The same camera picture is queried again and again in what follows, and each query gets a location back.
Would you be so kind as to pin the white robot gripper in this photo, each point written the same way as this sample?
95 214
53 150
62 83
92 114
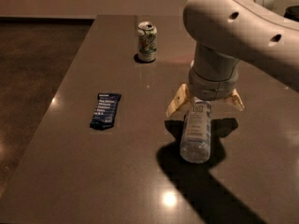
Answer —
211 87

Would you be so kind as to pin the clear plastic water bottle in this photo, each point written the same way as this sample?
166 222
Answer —
196 136

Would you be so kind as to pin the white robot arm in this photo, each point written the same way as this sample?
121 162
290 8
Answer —
229 31

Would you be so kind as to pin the white green soda can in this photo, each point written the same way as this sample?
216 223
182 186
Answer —
147 41

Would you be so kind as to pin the dark blue snack bar wrapper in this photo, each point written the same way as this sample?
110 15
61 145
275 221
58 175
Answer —
105 111

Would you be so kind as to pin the clear jar with black lid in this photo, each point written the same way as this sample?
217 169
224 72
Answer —
292 13

